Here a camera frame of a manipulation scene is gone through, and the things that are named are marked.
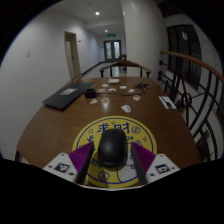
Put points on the white wall switch plate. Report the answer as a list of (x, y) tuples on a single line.
[(28, 54)]

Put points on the wooden armchair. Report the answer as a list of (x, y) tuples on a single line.
[(125, 64)]

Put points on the dark window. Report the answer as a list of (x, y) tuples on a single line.
[(185, 50)]

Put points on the green exit sign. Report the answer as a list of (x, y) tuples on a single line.
[(111, 34)]

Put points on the black closed laptop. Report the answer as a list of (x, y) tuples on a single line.
[(66, 95)]

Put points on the round yellow printed mouse pad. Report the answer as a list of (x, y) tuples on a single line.
[(141, 133)]

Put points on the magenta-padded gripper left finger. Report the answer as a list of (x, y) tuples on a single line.
[(63, 166)]

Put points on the small white box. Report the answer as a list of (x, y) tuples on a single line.
[(114, 80)]

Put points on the small white and red card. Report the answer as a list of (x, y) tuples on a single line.
[(136, 97)]

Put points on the white rectangular paper slip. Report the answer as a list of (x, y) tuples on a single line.
[(167, 102)]

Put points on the small tan card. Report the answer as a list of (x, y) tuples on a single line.
[(105, 100), (94, 101)]

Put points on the black computer mouse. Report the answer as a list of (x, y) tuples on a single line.
[(112, 146)]

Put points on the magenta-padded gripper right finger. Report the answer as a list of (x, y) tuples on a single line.
[(161, 166)]

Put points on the beige single door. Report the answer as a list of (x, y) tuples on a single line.
[(72, 56)]

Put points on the small black box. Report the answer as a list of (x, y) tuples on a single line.
[(90, 93)]

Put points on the glass double door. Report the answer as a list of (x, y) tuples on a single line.
[(112, 50)]

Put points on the metal railing with wooden handrail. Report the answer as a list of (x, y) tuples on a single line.
[(186, 58)]

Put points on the wooden chair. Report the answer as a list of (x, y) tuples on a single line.
[(123, 56)]

